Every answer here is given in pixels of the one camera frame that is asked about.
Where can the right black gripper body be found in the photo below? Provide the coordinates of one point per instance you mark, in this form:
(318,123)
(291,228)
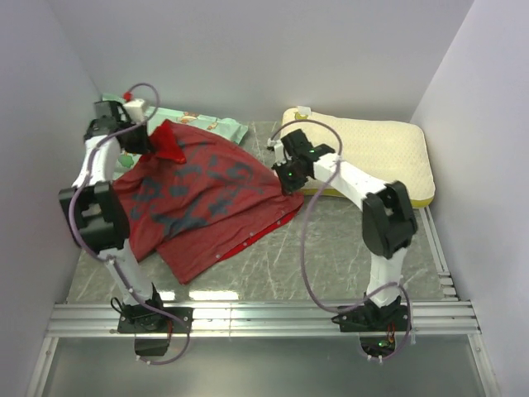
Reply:
(288,169)

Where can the aluminium front rail frame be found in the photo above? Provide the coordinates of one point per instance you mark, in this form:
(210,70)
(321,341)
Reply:
(284,348)

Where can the cream yellow foam pillow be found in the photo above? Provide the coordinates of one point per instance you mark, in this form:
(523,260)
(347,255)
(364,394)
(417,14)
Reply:
(388,150)

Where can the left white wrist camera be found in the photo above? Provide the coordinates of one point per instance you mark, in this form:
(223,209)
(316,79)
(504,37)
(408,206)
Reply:
(135,107)

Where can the mint green cartoon pillow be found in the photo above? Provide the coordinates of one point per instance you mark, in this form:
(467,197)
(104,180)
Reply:
(228,128)

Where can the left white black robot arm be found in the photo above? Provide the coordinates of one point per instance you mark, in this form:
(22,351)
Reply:
(96,217)

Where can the red patterned pillowcase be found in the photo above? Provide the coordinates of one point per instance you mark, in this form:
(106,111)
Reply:
(217,203)

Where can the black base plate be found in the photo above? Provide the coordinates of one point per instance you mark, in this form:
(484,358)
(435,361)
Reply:
(393,322)
(153,331)

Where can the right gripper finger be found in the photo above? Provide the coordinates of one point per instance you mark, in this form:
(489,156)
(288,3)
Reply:
(298,182)
(288,185)

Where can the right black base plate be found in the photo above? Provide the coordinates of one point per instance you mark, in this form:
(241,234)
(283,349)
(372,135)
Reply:
(393,322)

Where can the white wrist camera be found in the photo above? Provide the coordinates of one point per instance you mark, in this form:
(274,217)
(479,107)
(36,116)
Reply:
(135,107)
(277,147)

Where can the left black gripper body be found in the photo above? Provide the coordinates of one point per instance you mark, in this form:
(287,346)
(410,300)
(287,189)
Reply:
(134,138)

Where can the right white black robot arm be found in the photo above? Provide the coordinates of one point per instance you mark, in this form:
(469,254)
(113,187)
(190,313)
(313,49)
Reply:
(388,222)

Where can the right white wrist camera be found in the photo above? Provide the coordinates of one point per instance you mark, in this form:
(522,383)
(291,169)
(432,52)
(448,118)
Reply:
(277,147)

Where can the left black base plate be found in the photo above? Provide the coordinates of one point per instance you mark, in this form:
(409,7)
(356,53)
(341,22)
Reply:
(153,331)

